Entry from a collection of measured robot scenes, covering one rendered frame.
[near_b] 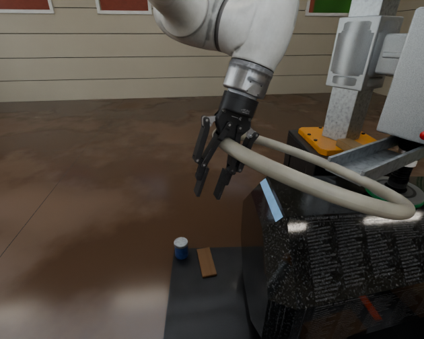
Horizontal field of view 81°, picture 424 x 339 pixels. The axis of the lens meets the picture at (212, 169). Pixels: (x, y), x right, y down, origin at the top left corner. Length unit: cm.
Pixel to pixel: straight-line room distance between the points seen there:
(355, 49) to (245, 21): 140
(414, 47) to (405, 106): 19
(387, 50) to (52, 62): 682
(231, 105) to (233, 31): 13
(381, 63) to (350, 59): 17
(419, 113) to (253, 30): 77
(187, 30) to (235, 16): 9
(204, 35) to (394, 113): 82
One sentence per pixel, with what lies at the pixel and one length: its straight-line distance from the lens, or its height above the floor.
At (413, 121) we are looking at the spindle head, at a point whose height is 119.
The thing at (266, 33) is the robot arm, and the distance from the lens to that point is 50.
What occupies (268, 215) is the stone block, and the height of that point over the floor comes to 77.
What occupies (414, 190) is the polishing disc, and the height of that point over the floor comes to 88.
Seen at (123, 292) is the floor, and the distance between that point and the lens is 188.
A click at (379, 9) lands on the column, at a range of 191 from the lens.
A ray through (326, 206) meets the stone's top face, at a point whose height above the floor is 82.
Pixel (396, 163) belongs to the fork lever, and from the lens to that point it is 100.
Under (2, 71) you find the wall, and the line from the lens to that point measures 801.
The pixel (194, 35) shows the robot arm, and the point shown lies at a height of 146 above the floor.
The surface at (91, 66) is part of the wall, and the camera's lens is 718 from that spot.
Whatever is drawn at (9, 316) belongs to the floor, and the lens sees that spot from 208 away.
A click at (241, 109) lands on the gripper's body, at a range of 50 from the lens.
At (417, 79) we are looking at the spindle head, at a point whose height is 133.
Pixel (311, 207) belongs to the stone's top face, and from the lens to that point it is 114.
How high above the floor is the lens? 146
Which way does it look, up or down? 28 degrees down
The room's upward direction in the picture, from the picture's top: straight up
